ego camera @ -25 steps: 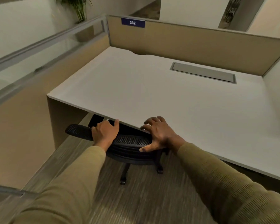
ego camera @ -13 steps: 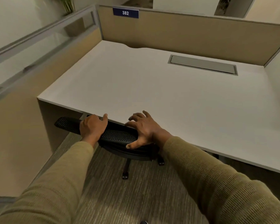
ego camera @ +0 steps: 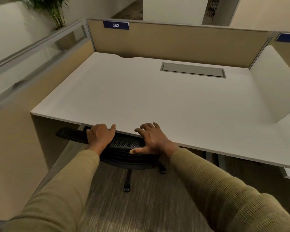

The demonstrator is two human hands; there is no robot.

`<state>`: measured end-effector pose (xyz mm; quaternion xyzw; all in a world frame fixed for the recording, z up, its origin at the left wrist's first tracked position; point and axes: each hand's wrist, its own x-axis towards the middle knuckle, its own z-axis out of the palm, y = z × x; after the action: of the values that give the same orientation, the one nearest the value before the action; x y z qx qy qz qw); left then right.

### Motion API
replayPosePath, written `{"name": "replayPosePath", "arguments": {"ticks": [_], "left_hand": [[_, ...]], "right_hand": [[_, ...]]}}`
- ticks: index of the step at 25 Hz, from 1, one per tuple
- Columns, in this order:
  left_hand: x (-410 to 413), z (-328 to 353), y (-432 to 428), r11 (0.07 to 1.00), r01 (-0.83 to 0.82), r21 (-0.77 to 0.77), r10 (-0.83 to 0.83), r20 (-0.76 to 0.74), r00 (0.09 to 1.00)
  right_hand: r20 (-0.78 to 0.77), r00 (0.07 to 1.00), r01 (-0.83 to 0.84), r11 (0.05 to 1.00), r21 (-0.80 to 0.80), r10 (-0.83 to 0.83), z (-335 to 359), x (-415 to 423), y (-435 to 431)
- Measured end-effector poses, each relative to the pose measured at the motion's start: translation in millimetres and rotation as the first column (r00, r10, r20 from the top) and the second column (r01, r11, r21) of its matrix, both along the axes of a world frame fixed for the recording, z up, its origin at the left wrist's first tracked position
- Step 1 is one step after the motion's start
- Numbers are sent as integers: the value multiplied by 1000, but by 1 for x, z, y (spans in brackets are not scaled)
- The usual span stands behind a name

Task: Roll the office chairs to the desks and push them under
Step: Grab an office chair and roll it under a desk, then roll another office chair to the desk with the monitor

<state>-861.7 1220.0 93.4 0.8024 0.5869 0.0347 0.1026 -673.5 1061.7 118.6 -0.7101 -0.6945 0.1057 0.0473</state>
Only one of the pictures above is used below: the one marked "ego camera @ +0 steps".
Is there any grey desk cable flap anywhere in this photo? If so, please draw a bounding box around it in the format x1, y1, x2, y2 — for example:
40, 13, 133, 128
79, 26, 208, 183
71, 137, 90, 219
160, 62, 226, 79

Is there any person's right hand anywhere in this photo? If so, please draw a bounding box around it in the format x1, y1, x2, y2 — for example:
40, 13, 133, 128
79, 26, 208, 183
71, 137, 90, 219
129, 122, 179, 160

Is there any black mesh office chair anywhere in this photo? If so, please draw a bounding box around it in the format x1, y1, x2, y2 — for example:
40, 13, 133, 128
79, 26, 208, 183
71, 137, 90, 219
56, 127, 167, 193

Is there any white office desk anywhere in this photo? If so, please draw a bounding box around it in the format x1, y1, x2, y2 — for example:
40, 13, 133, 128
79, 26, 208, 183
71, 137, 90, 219
30, 52, 290, 169

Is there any green potted plant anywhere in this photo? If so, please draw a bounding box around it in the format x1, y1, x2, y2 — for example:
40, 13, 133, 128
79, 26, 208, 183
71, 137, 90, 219
19, 0, 70, 30

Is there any white side divider panel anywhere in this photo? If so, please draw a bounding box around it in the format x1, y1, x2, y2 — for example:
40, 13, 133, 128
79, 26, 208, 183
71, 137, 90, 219
248, 44, 290, 123

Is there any beige fabric partition panel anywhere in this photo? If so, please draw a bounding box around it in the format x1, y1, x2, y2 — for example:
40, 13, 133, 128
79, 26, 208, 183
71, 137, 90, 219
87, 19, 273, 69

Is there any blue number label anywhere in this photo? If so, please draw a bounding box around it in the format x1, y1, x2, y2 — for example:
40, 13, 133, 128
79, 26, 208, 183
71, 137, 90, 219
103, 20, 130, 30
275, 33, 290, 43

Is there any person's right forearm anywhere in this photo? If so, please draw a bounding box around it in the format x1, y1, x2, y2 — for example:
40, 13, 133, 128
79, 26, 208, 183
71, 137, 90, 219
169, 147, 290, 232

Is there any person's left forearm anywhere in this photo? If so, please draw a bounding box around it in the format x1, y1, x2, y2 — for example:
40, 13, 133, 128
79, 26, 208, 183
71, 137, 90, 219
0, 149, 101, 232

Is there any person's left hand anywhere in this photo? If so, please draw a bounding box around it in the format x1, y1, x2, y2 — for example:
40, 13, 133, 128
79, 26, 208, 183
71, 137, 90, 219
86, 124, 117, 156

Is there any glass topped partition panel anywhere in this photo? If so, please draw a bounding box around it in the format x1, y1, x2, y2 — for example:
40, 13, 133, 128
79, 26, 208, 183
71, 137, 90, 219
0, 19, 95, 119

